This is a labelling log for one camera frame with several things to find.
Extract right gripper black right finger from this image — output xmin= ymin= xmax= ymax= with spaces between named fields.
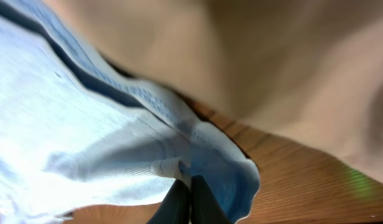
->
xmin=191 ymin=175 xmax=231 ymax=224

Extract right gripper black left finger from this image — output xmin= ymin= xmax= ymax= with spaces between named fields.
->
xmin=147 ymin=180 xmax=190 ymax=224

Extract light blue printed t-shirt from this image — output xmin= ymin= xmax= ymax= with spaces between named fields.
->
xmin=0 ymin=1 xmax=261 ymax=223

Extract beige shorts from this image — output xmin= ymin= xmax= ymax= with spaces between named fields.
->
xmin=47 ymin=0 xmax=383 ymax=183

